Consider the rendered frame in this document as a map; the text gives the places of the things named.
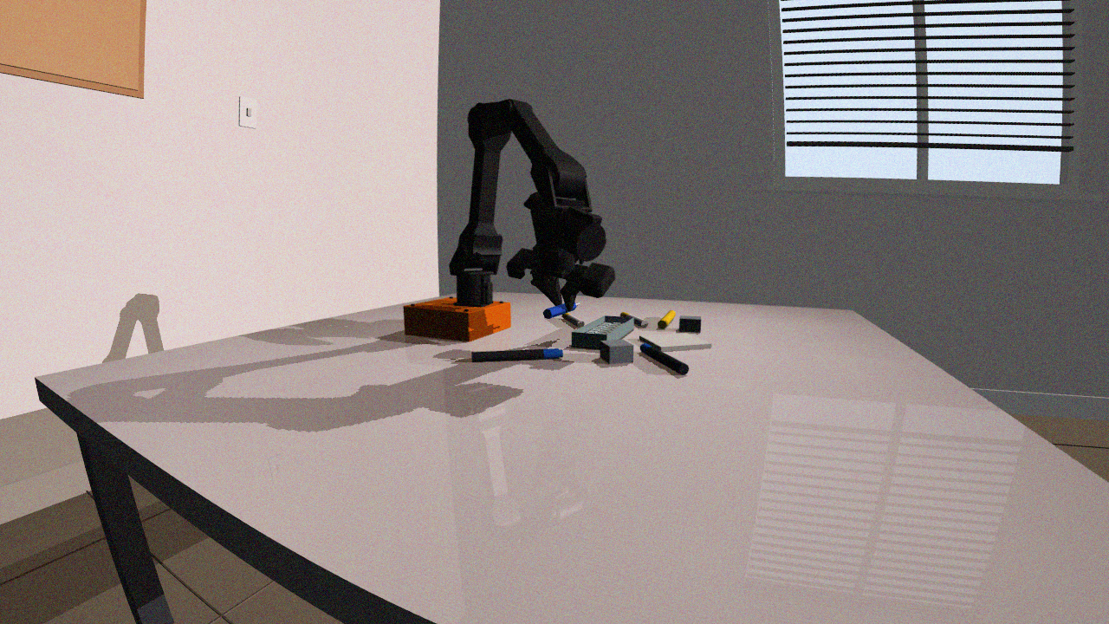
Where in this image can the black keyboard with white keys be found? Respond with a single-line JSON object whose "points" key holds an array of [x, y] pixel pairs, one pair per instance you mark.
{"points": [[606, 328]]}

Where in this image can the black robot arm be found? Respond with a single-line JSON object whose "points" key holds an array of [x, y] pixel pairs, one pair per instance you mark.
{"points": [[557, 219]]}

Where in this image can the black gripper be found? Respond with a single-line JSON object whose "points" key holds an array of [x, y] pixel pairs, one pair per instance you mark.
{"points": [[555, 263]]}

